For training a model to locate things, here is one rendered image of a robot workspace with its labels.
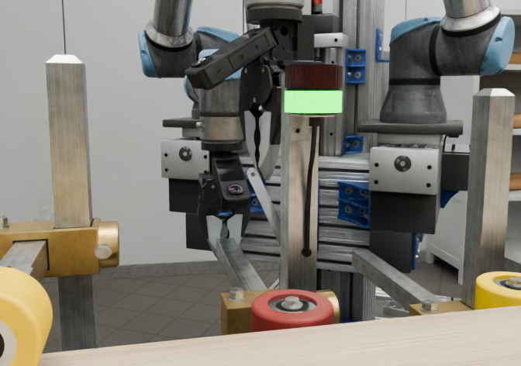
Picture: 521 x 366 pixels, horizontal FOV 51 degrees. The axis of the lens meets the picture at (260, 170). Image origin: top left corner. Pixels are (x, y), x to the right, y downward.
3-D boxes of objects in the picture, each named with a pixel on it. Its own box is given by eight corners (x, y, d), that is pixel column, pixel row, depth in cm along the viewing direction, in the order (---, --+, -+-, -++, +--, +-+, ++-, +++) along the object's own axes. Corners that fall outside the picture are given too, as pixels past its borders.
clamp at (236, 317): (220, 331, 66) (220, 291, 65) (325, 321, 69) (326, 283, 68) (228, 353, 60) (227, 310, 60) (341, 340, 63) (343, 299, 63)
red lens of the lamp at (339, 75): (278, 88, 59) (278, 67, 59) (330, 88, 60) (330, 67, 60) (294, 88, 53) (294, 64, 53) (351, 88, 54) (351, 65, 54)
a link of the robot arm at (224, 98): (235, 52, 96) (250, 49, 88) (236, 114, 98) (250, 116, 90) (191, 51, 94) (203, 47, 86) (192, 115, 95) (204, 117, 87)
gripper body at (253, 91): (323, 108, 69) (324, 11, 68) (267, 109, 65) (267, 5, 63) (288, 107, 76) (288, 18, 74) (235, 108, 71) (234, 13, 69)
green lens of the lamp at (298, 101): (277, 111, 59) (277, 91, 59) (329, 110, 61) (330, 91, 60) (293, 113, 53) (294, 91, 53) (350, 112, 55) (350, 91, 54)
